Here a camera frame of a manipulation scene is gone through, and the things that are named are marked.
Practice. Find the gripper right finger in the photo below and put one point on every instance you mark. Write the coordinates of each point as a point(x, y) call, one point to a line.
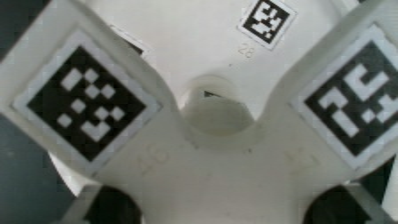
point(345, 206)

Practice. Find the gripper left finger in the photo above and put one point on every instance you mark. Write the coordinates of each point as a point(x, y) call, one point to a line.
point(102, 207)

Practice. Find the white cross-shaped table base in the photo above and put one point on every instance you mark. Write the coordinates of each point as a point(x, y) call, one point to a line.
point(86, 98)

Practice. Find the white round table top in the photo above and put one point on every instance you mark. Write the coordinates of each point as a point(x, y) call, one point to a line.
point(306, 52)

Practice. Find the white cylindrical table leg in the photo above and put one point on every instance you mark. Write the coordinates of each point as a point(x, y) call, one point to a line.
point(212, 106)

